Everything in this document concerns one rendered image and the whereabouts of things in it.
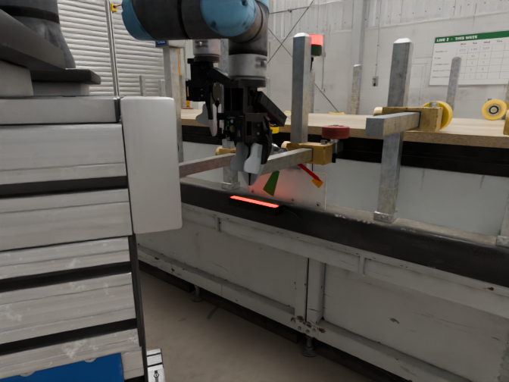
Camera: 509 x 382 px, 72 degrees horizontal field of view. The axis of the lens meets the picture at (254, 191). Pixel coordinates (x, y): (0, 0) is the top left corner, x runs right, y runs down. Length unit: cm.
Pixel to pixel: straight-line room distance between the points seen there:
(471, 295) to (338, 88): 829
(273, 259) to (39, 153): 126
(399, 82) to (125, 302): 73
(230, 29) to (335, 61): 859
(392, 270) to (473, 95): 727
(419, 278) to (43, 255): 84
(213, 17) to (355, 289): 101
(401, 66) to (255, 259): 96
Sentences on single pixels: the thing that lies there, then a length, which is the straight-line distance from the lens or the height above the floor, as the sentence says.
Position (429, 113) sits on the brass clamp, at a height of 96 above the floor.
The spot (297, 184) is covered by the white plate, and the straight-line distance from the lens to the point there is 97.
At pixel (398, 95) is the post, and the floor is 99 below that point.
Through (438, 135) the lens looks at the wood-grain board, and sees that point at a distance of 105.
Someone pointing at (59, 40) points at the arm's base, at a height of 109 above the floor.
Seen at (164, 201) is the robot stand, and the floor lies 93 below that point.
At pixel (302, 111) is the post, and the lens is 94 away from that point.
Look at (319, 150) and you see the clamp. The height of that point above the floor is 86.
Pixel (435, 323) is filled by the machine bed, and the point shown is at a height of 32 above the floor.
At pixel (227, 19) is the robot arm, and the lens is 57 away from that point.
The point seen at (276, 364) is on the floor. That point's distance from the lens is 149.
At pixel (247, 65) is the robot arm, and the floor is 105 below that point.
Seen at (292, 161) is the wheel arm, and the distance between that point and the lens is 85.
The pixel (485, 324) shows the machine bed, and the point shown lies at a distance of 125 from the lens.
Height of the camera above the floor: 100
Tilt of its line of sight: 15 degrees down
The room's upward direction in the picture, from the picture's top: straight up
